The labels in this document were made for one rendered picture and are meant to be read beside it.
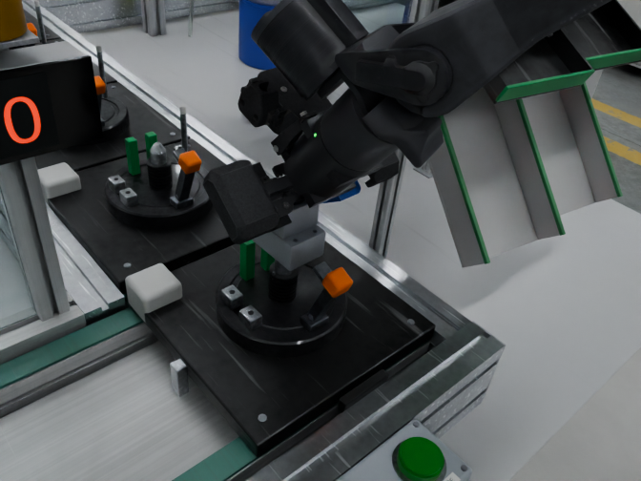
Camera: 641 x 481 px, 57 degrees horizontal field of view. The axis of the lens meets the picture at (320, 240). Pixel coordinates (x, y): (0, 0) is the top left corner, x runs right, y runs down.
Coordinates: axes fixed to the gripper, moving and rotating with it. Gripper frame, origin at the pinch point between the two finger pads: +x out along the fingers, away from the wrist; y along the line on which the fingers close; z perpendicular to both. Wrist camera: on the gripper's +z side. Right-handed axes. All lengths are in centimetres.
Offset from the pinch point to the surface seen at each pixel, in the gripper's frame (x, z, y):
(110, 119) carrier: 37.3, 28.2, -3.2
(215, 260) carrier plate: 17.4, -0.6, 1.3
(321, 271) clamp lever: -0.1, -7.9, 0.4
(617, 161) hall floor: 120, -26, -275
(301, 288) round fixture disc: 8.9, -8.3, -2.3
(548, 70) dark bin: -11.4, -0.2, -30.1
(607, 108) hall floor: 143, 3, -336
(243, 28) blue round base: 62, 53, -53
